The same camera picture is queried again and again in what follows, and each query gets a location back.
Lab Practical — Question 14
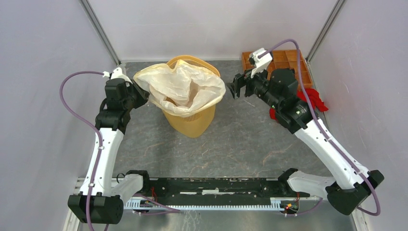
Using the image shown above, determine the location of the yellow mesh trash bin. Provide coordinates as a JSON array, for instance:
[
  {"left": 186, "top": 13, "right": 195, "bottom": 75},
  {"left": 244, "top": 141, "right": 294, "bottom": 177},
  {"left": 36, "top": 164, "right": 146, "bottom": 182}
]
[{"left": 162, "top": 55, "right": 220, "bottom": 138}]

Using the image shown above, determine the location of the red cloth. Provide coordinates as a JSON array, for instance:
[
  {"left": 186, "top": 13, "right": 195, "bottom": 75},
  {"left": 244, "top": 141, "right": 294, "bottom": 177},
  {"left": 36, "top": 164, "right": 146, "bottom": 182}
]
[{"left": 269, "top": 88, "right": 329, "bottom": 120}]

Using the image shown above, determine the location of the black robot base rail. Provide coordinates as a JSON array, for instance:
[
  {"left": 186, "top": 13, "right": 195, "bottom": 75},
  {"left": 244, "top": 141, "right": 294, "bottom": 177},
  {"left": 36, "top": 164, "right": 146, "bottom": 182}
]
[{"left": 138, "top": 177, "right": 310, "bottom": 206}]

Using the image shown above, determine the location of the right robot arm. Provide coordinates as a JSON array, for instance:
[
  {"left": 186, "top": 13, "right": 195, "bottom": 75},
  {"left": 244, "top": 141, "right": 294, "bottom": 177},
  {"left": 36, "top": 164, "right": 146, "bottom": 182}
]
[{"left": 226, "top": 68, "right": 384, "bottom": 215}]

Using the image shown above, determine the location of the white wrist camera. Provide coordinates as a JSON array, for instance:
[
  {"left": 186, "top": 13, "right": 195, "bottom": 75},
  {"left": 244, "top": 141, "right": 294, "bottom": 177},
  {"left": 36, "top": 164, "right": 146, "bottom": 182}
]
[
  {"left": 102, "top": 67, "right": 132, "bottom": 84},
  {"left": 249, "top": 48, "right": 273, "bottom": 78}
]

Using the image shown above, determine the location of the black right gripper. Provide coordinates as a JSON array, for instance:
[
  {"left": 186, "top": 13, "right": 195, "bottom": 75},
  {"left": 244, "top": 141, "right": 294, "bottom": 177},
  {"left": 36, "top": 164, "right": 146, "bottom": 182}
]
[{"left": 225, "top": 63, "right": 281, "bottom": 110}]

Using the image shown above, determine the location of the cream translucent plastic trash bag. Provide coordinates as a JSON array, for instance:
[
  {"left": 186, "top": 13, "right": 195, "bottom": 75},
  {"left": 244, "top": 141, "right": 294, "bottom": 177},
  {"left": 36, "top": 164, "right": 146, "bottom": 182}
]
[{"left": 133, "top": 60, "right": 226, "bottom": 117}]

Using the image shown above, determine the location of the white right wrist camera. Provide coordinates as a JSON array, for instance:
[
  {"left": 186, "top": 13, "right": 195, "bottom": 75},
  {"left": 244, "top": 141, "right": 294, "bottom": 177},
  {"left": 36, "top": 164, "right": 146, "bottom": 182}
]
[{"left": 249, "top": 48, "right": 273, "bottom": 78}]

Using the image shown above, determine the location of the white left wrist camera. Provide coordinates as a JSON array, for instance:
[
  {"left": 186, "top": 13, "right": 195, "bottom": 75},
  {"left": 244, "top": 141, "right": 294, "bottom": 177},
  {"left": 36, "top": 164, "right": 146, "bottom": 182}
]
[{"left": 102, "top": 67, "right": 132, "bottom": 84}]

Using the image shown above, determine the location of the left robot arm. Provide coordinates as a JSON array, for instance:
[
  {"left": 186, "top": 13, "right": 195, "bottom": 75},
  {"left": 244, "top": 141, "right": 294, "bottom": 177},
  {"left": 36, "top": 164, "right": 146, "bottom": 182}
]
[{"left": 68, "top": 77, "right": 151, "bottom": 224}]

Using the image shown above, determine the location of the wooden compartment tray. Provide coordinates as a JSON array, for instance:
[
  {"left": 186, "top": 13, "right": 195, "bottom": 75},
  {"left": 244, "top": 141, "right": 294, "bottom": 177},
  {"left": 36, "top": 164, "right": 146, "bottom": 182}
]
[{"left": 241, "top": 50, "right": 313, "bottom": 89}]

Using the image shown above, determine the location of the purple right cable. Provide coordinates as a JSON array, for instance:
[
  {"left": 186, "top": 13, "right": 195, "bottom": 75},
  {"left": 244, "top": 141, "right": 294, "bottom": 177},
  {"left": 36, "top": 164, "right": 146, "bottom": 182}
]
[{"left": 258, "top": 38, "right": 382, "bottom": 217}]

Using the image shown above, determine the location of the white toothed cable rail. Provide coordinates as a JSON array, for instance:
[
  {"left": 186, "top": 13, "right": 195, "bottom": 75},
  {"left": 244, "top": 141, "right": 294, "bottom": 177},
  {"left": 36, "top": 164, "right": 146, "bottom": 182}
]
[{"left": 124, "top": 197, "right": 299, "bottom": 212}]

